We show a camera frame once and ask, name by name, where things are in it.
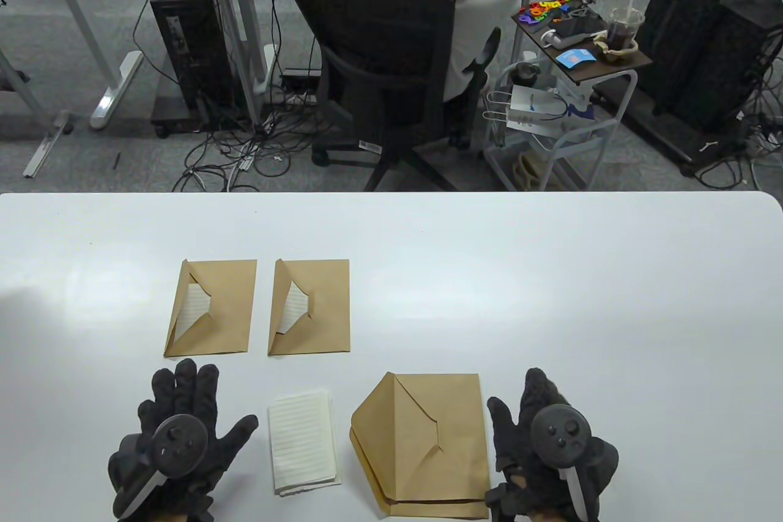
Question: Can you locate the plastic cup of dark drink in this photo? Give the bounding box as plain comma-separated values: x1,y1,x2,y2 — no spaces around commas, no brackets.
607,7,647,51

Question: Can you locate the black tumbler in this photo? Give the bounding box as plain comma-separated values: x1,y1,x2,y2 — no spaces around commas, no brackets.
510,61,543,88

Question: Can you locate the black power strip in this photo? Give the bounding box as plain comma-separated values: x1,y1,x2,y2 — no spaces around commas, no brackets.
280,68,323,105

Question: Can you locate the pile of colourful plastic letters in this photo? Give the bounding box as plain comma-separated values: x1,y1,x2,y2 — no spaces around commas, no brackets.
518,0,574,27

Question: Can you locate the person's right hand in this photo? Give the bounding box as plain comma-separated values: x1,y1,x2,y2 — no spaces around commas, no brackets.
484,367,620,522

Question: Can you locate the black computer tower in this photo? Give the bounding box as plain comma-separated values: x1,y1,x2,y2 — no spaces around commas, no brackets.
149,0,238,138

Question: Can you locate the white cart with brown top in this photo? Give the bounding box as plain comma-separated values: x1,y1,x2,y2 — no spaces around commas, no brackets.
482,0,655,192

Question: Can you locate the black equipment case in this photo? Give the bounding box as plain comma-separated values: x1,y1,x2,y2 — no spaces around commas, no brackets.
635,0,744,116
690,0,783,134

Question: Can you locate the tangle of black cables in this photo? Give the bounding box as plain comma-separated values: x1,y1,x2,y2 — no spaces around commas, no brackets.
691,26,783,192
173,100,325,192

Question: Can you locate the person's left hand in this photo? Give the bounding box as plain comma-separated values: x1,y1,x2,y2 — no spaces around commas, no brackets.
108,358,259,520

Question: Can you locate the tan slippers pair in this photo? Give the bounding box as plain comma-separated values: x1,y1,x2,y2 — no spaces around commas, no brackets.
513,150,554,191

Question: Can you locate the blue card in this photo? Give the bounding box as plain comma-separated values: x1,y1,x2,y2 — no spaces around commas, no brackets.
555,47,598,70

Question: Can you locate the black handheld device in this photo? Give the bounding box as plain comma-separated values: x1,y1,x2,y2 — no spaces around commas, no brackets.
554,13,607,40

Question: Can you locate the black office chair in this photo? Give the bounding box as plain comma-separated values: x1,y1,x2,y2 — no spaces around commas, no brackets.
272,0,503,192

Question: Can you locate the white controller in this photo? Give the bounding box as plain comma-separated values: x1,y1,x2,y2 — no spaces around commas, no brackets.
540,26,582,50

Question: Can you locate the brown paper envelope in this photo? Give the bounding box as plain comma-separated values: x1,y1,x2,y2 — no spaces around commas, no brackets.
351,371,491,503
267,258,351,357
350,427,491,518
163,259,258,359

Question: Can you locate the white paper bag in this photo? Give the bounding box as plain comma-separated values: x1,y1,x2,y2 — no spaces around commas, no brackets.
505,84,595,140

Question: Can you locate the black round tracker puck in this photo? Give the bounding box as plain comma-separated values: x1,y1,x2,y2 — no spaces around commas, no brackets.
113,414,209,518
530,404,593,522

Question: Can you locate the brown paper cup carrier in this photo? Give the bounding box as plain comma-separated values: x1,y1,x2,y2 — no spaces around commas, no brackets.
592,35,640,65

